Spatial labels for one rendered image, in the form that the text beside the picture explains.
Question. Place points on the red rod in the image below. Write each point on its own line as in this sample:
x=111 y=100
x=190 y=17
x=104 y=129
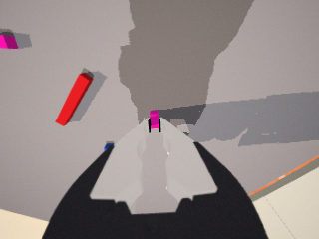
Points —
x=75 y=96

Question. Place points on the magenta rod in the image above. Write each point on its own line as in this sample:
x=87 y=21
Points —
x=154 y=119
x=8 y=42

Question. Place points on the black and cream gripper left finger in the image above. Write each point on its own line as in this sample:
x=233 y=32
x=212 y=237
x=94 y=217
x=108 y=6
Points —
x=116 y=175

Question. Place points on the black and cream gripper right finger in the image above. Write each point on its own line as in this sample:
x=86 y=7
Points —
x=193 y=172

